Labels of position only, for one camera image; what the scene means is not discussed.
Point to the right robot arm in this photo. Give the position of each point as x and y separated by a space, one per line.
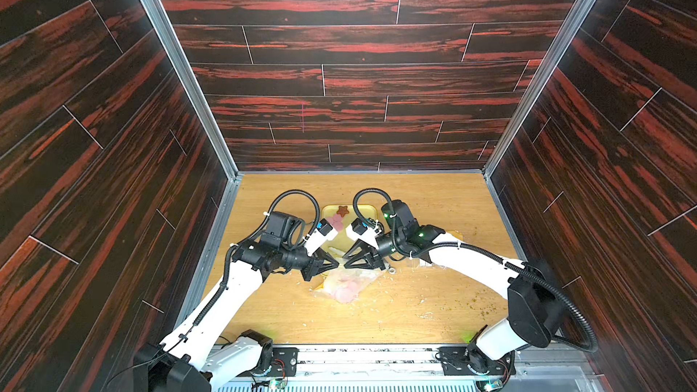
538 310

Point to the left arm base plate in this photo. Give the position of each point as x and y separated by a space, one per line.
275 362

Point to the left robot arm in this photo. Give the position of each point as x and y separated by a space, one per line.
186 359

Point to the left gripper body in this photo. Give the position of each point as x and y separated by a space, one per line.
293 258

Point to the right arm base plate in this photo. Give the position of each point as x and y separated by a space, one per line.
460 360

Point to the clear resealable bag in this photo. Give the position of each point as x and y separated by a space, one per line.
448 257
345 285

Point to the brown star cookie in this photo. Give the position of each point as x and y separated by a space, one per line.
343 211

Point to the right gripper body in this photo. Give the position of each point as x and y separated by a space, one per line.
371 252

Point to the yellow tray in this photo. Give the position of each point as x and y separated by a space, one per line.
341 243

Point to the metal tongs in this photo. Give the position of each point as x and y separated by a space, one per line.
388 267

